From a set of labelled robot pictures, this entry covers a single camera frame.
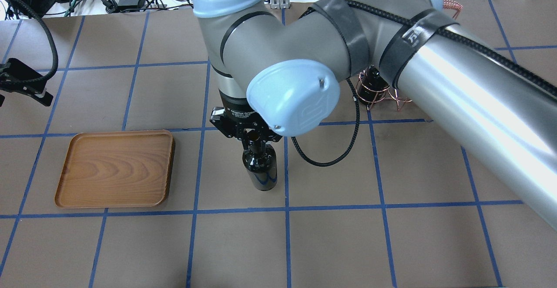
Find black braided cable tray arm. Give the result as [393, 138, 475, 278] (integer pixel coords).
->
[0, 0, 59, 84]

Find black gripper body tray side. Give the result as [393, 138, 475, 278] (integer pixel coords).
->
[0, 58, 54, 107]

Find wooden tray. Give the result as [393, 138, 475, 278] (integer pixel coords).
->
[54, 130, 175, 209]

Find black gripper body over rack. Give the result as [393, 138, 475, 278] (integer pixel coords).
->
[210, 91, 282, 143]

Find copper wire wine rack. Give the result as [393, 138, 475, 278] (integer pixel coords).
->
[355, 0, 413, 112]

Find robot arm over rack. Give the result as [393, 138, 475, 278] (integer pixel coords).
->
[193, 0, 556, 228]

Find dark wine bottle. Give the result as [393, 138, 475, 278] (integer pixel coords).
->
[242, 130, 277, 191]
[357, 66, 389, 107]

